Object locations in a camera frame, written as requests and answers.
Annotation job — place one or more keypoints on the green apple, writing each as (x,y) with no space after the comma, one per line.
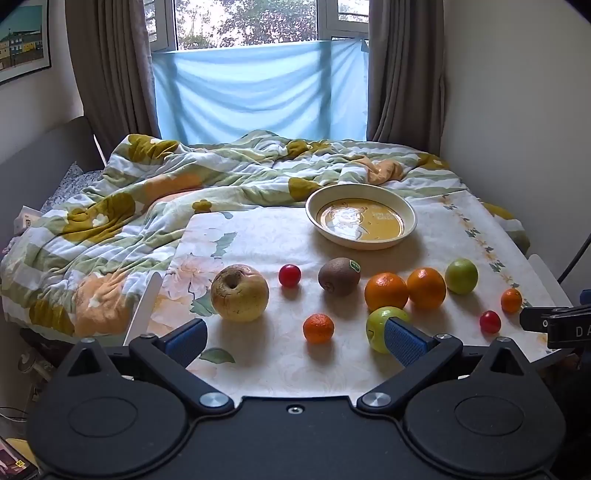
(461,276)
(376,330)

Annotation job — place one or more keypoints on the large wrinkled yellow apple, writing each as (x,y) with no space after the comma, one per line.
(240,295)

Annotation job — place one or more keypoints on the brown curtain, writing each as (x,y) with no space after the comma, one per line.
(406,69)
(111,69)

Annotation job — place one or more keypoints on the striped floral blanket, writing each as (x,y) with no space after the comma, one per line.
(138,207)

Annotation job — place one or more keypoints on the brown kiwi with sticker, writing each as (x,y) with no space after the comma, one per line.
(339,277)

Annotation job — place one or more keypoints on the floral tablecloth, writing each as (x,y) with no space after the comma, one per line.
(277,230)

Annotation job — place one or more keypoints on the red cherry tomato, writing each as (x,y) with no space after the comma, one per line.
(290,275)
(490,322)

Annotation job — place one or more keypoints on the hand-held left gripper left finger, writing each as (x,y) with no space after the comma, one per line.
(189,341)

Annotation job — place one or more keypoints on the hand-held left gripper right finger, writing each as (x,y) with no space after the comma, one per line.
(406,341)

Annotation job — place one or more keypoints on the grey headboard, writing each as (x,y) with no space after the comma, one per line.
(37,157)

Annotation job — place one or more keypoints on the wall poster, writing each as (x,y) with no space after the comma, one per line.
(23,37)

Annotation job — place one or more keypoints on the large orange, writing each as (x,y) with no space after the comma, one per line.
(386,291)
(427,288)

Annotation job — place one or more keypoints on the white window frame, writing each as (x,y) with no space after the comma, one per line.
(325,21)

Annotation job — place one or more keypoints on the light blue window cloth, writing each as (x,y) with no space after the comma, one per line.
(258,92)

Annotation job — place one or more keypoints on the cream bowl with yellow inside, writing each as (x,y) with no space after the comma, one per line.
(360,217)

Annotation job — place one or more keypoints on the small white box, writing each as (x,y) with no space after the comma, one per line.
(27,220)

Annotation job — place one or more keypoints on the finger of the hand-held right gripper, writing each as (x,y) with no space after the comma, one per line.
(533,319)

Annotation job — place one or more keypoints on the speckled grey pillow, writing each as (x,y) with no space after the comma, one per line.
(69,184)

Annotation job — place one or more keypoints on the small mandarin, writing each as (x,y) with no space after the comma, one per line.
(318,328)
(511,301)

